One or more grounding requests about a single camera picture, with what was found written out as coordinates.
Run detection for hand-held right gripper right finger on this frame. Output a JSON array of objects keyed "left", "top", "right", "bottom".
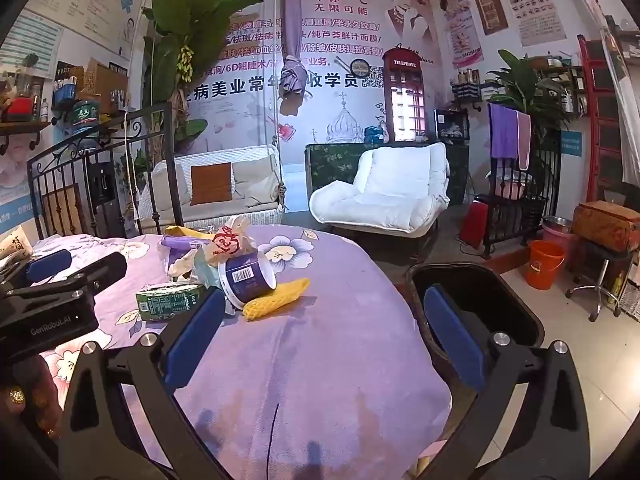
[{"left": 422, "top": 284, "right": 593, "bottom": 480}]

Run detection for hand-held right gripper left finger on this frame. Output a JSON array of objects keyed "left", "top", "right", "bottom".
[{"left": 59, "top": 287, "right": 241, "bottom": 480}]

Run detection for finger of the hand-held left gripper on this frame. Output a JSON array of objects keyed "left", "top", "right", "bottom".
[
  {"left": 0, "top": 249, "right": 73, "bottom": 291},
  {"left": 10, "top": 251, "right": 128, "bottom": 295}
]

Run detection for dark brown waste bin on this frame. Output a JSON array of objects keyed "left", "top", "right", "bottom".
[{"left": 405, "top": 262, "right": 546, "bottom": 396}]

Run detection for blue paper tub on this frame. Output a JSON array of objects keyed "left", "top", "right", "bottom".
[{"left": 218, "top": 252, "right": 277, "bottom": 311}]

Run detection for mesh foam fruit net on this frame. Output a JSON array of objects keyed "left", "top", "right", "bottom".
[{"left": 243, "top": 278, "right": 311, "bottom": 321}]

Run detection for person's left hand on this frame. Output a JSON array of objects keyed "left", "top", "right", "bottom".
[{"left": 0, "top": 355, "right": 66, "bottom": 440}]

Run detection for beige snack packet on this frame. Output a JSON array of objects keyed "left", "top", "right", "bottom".
[{"left": 0, "top": 225, "right": 33, "bottom": 261}]

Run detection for green drink carton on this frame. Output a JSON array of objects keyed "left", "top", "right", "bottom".
[{"left": 136, "top": 282, "right": 207, "bottom": 322}]

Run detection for white crumpled tissue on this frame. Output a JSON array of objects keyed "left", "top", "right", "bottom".
[{"left": 167, "top": 247, "right": 203, "bottom": 281}]

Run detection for clear plastic bag scrap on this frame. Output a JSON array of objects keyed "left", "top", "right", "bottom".
[{"left": 159, "top": 234, "right": 211, "bottom": 252}]

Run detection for black water dispenser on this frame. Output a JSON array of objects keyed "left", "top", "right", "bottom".
[{"left": 85, "top": 150, "right": 119, "bottom": 238}]

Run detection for crumpled wrappers and bags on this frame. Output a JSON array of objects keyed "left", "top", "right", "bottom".
[{"left": 202, "top": 215, "right": 258, "bottom": 266}]

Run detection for black iron headboard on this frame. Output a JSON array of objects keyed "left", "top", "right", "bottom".
[{"left": 26, "top": 102, "right": 183, "bottom": 241}]

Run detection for beige cushion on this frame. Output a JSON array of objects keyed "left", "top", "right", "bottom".
[
  {"left": 232, "top": 160, "right": 279, "bottom": 204},
  {"left": 149, "top": 162, "right": 193, "bottom": 206}
]

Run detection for red panel heater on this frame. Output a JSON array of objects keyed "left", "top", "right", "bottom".
[{"left": 459, "top": 200, "right": 490, "bottom": 250}]

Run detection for orange bucket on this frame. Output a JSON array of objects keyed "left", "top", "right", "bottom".
[{"left": 525, "top": 240, "right": 567, "bottom": 290}]

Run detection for purple floral blanket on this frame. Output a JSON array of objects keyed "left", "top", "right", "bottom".
[{"left": 0, "top": 224, "right": 453, "bottom": 480}]

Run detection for white wicker swing sofa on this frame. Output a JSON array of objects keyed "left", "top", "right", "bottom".
[{"left": 137, "top": 145, "right": 286, "bottom": 233}]

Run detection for black iron railing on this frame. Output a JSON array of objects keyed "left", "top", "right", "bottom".
[{"left": 482, "top": 130, "right": 561, "bottom": 258}]

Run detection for brown cushion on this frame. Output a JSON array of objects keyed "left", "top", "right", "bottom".
[{"left": 190, "top": 162, "right": 234, "bottom": 206}]

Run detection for green tin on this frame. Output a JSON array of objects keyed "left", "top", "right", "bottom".
[{"left": 67, "top": 99, "right": 101, "bottom": 133}]

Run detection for chrome wheeled stool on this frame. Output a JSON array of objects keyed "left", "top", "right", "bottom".
[{"left": 565, "top": 240, "right": 633, "bottom": 322}]

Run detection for white padded lounge chair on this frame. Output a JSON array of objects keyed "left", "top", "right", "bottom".
[{"left": 309, "top": 142, "right": 451, "bottom": 248}]

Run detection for pink washbasin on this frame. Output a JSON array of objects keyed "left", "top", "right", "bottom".
[{"left": 492, "top": 170, "right": 533, "bottom": 199}]

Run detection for cardboard box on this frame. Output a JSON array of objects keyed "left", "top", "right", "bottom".
[{"left": 82, "top": 57, "right": 129, "bottom": 111}]

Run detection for pink towel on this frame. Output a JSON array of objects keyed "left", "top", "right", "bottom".
[{"left": 516, "top": 111, "right": 532, "bottom": 171}]

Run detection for purple towel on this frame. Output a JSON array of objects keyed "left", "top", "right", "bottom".
[{"left": 488, "top": 102, "right": 521, "bottom": 159}]

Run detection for black display box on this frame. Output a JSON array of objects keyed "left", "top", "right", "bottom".
[{"left": 434, "top": 108, "right": 470, "bottom": 141}]

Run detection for black office chair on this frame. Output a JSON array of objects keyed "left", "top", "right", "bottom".
[{"left": 595, "top": 180, "right": 640, "bottom": 207}]

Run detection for green potted plant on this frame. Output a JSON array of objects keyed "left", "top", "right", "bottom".
[{"left": 487, "top": 50, "right": 571, "bottom": 131}]

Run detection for red ladder shelf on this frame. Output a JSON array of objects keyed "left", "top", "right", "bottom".
[{"left": 577, "top": 34, "right": 626, "bottom": 201}]

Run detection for banana plant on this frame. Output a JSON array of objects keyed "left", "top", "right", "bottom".
[{"left": 142, "top": 0, "right": 273, "bottom": 156}]

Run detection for red telephone booth cabinet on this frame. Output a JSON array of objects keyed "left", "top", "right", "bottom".
[{"left": 382, "top": 46, "right": 426, "bottom": 143}]

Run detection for white curtain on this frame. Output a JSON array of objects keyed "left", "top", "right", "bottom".
[{"left": 600, "top": 15, "right": 640, "bottom": 186}]

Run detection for hanging purple umbrella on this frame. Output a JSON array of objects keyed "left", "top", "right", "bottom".
[{"left": 279, "top": 0, "right": 307, "bottom": 116}]

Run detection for baby face wall poster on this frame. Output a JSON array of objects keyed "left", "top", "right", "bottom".
[{"left": 0, "top": 135, "right": 35, "bottom": 233}]

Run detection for wooden wall shelf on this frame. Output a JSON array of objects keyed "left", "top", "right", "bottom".
[{"left": 0, "top": 120, "right": 53, "bottom": 156}]

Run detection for blue bordered wall poster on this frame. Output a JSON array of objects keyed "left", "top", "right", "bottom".
[{"left": 0, "top": 10, "right": 63, "bottom": 79}]

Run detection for small wall shelf with bottles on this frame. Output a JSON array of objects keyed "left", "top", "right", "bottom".
[{"left": 450, "top": 67, "right": 488, "bottom": 107}]

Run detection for white info wall poster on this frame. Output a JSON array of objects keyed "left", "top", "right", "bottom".
[{"left": 22, "top": 0, "right": 151, "bottom": 56}]

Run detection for swing rope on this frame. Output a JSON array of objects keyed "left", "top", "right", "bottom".
[{"left": 270, "top": 0, "right": 288, "bottom": 211}]

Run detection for large printed wall mural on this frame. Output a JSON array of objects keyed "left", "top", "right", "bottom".
[{"left": 180, "top": 0, "right": 443, "bottom": 153}]

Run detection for pink portrait wall poster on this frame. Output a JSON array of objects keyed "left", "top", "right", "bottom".
[{"left": 437, "top": 0, "right": 485, "bottom": 68}]

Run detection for chart wall poster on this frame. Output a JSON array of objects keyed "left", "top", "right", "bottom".
[{"left": 492, "top": 0, "right": 567, "bottom": 47}]

